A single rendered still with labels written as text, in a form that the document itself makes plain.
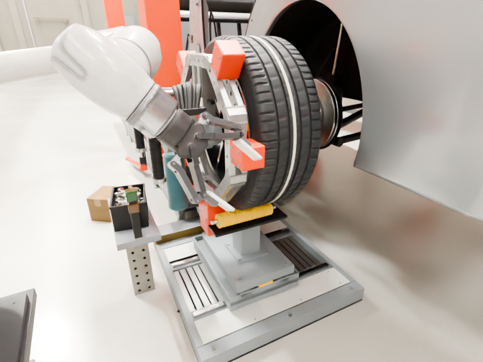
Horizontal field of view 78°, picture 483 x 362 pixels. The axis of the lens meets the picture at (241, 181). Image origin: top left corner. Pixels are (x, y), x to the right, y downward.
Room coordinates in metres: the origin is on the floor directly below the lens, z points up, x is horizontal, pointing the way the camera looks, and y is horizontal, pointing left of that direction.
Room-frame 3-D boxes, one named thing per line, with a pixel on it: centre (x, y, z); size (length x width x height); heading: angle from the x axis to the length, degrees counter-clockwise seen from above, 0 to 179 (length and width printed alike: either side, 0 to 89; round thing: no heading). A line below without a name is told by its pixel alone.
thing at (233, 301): (1.26, 0.00, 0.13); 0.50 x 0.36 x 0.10; 26
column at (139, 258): (1.20, 0.51, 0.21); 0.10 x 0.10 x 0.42; 26
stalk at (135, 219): (1.00, 0.41, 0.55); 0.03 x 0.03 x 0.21; 26
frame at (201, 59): (1.14, 0.13, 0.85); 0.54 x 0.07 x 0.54; 26
